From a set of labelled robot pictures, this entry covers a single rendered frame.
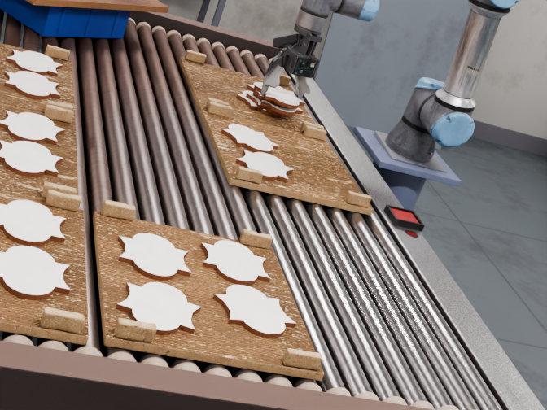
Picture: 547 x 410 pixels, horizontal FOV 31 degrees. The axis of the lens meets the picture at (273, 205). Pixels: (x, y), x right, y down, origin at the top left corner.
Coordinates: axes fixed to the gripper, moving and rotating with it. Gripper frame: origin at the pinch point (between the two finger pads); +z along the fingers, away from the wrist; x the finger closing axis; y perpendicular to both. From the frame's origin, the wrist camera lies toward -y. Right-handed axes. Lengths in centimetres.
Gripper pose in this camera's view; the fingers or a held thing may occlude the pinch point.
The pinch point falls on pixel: (279, 95)
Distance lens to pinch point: 266.5
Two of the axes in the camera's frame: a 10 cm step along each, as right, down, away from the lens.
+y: 4.3, 4.9, -7.6
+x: 8.4, 0.9, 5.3
